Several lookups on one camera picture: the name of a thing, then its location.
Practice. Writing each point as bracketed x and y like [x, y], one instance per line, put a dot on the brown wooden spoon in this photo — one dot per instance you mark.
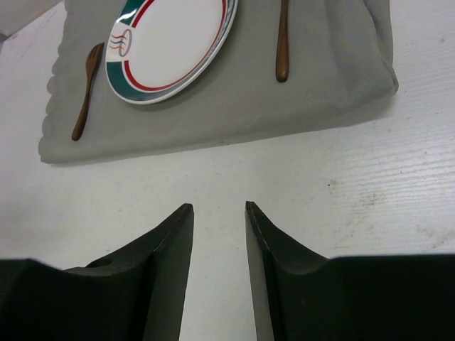
[282, 55]

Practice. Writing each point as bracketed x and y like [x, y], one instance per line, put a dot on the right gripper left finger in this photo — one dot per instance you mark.
[134, 293]

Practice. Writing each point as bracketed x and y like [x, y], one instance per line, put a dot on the white plate with green rim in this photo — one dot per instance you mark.
[157, 48]

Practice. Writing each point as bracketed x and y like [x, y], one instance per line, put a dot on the grey cloth placemat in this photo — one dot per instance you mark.
[341, 55]

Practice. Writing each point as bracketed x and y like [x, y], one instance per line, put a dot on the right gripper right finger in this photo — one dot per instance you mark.
[298, 294]

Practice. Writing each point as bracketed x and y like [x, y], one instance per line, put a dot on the brown wooden fork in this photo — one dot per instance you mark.
[91, 67]

